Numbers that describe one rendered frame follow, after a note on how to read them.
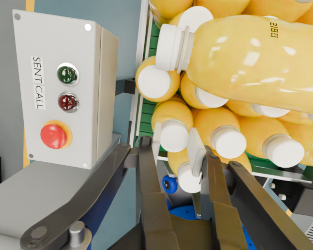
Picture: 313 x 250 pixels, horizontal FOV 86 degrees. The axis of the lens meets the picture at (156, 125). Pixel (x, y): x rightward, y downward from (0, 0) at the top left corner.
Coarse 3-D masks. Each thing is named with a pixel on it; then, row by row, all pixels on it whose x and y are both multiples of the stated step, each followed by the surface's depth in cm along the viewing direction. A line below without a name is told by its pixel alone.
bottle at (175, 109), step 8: (176, 96) 34; (160, 104) 28; (168, 104) 26; (176, 104) 26; (184, 104) 28; (160, 112) 25; (168, 112) 24; (176, 112) 24; (184, 112) 25; (152, 120) 27; (160, 120) 24; (168, 120) 23; (176, 120) 23; (184, 120) 24; (192, 120) 26; (152, 128) 27
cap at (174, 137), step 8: (168, 128) 21; (176, 128) 21; (184, 128) 21; (160, 136) 21; (168, 136) 21; (176, 136) 21; (184, 136) 21; (160, 144) 22; (168, 144) 22; (176, 144) 22; (184, 144) 22
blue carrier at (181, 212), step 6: (174, 210) 40; (180, 210) 41; (186, 210) 41; (192, 210) 41; (180, 216) 39; (186, 216) 39; (192, 216) 39; (246, 234) 37; (246, 240) 35; (252, 246) 34
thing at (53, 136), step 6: (48, 126) 22; (54, 126) 22; (42, 132) 23; (48, 132) 22; (54, 132) 22; (60, 132) 22; (42, 138) 23; (48, 138) 23; (54, 138) 23; (60, 138) 23; (66, 138) 23; (48, 144) 23; (54, 144) 23; (60, 144) 23
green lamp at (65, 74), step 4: (60, 68) 20; (64, 68) 20; (68, 68) 20; (72, 68) 20; (60, 72) 20; (64, 72) 20; (68, 72) 20; (72, 72) 20; (60, 76) 20; (64, 76) 20; (68, 76) 20; (72, 76) 20; (60, 80) 20; (64, 80) 20; (68, 80) 20; (72, 80) 20
